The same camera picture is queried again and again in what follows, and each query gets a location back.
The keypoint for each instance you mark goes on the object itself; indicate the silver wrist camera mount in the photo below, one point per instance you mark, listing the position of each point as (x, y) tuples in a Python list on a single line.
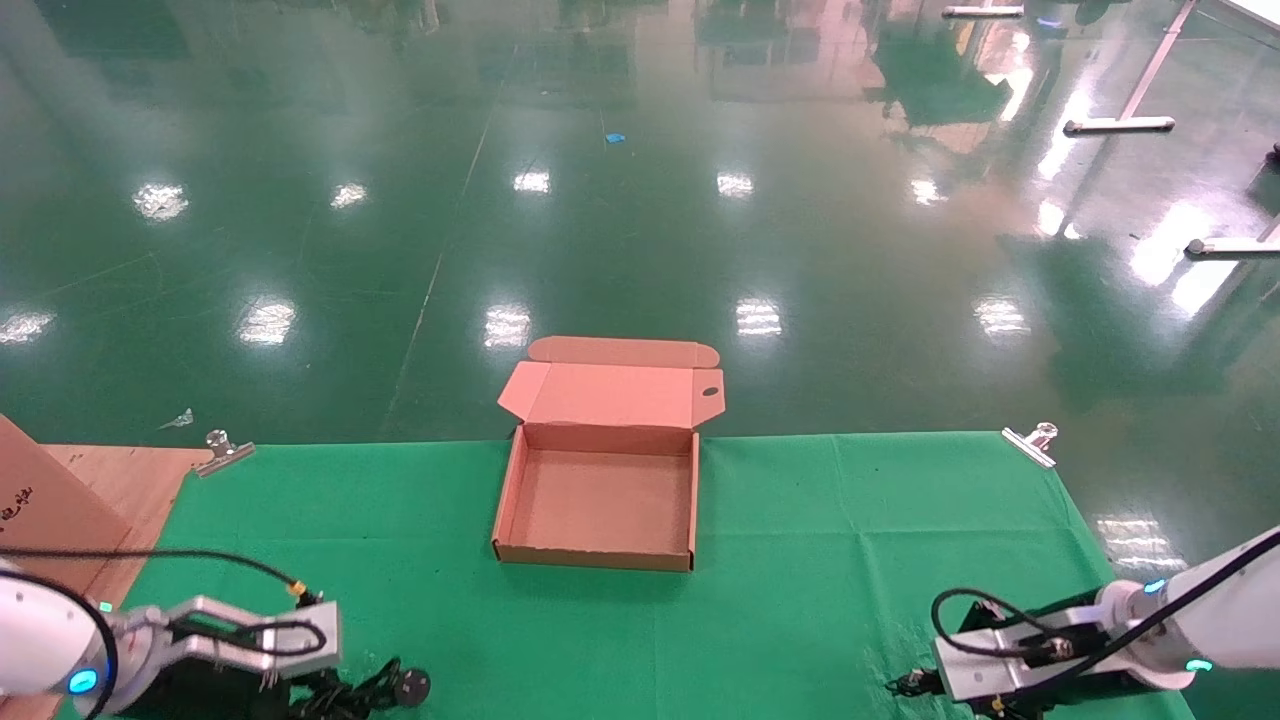
[(975, 672), (290, 640)]

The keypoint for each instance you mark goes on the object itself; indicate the silver binder clip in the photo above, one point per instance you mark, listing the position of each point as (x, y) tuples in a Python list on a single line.
[(1030, 444), (222, 455)]

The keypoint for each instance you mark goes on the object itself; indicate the white metal stand leg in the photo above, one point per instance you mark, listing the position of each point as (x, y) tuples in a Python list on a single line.
[(1230, 247), (982, 12), (1120, 125)]

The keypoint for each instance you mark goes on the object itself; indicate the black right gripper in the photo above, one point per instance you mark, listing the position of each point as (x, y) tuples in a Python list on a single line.
[(1080, 692)]

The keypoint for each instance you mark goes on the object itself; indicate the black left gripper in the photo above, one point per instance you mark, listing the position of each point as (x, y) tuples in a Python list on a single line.
[(210, 695)]

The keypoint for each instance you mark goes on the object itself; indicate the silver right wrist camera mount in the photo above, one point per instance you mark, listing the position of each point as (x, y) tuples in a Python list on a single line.
[(975, 672)]

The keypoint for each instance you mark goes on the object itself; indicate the brown printed carton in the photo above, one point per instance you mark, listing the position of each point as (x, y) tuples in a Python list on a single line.
[(50, 500)]

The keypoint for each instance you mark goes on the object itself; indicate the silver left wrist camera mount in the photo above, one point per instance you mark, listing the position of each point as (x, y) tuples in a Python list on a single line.
[(290, 640)]

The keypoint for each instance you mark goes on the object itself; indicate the open brown cardboard box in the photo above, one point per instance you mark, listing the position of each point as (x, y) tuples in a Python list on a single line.
[(600, 500)]

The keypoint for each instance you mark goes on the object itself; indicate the green table cloth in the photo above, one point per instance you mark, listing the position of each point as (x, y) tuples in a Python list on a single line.
[(600, 640)]

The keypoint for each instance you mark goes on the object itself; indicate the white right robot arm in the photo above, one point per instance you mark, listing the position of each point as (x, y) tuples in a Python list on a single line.
[(1220, 600)]

